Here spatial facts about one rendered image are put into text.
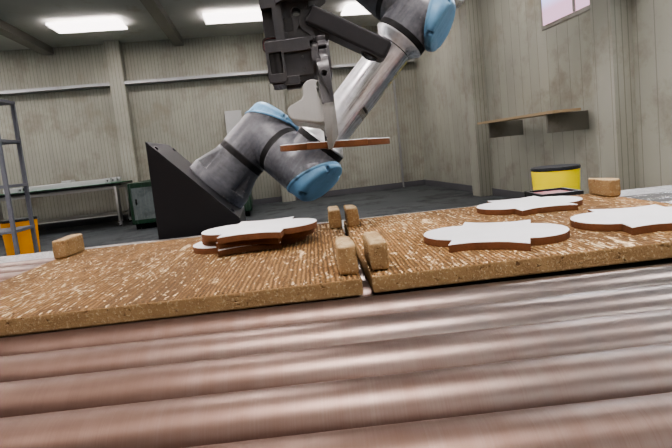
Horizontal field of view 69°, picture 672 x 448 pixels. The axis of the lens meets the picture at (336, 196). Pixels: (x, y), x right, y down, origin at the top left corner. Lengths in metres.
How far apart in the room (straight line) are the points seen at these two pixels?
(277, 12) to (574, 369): 0.53
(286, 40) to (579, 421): 0.52
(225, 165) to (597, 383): 0.92
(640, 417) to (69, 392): 0.31
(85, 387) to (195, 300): 0.12
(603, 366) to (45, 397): 0.33
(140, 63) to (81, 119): 1.73
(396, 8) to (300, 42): 0.48
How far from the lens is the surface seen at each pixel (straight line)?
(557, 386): 0.30
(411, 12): 1.08
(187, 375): 0.34
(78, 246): 0.82
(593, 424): 0.26
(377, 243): 0.44
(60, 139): 12.02
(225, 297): 0.44
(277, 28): 0.67
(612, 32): 5.92
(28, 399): 0.38
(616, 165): 5.88
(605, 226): 0.58
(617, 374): 0.31
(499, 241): 0.50
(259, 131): 1.10
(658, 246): 0.53
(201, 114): 11.38
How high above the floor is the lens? 1.05
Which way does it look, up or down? 5 degrees down
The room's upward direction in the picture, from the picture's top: 6 degrees counter-clockwise
